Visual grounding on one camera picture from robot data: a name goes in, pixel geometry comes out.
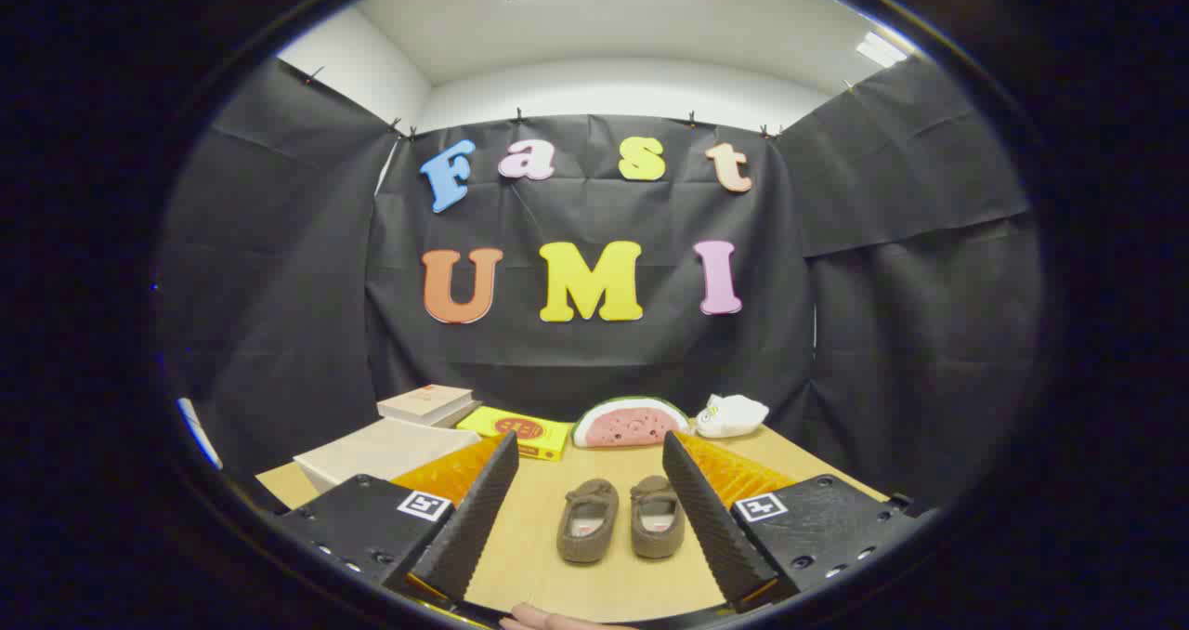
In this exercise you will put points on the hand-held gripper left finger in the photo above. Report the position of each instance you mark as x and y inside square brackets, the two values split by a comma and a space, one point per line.
[478, 518]

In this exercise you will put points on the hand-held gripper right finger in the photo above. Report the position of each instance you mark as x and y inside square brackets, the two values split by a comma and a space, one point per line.
[706, 518]

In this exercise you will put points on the brown fuzzy shoe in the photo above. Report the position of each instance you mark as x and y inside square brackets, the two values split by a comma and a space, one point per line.
[658, 517]
[587, 518]

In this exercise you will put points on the cream fabric storage box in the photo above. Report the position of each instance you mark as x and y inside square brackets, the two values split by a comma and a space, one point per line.
[381, 453]

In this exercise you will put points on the yellow book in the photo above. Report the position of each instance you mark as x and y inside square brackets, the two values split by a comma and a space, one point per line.
[506, 426]

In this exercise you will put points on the grey book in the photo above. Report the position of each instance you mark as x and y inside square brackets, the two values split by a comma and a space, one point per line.
[464, 413]

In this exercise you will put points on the white plush toy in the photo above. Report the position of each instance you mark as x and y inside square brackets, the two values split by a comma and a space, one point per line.
[734, 416]

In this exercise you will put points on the watermelon slice plush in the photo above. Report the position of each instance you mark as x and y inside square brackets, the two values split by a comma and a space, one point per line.
[627, 424]

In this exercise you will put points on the beige book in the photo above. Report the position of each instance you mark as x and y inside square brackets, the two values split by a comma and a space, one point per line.
[423, 400]

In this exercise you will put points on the black backdrop cloth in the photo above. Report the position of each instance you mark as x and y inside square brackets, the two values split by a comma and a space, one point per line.
[594, 360]

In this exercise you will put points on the small ceiling light panel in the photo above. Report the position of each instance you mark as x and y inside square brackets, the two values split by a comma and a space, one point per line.
[880, 49]

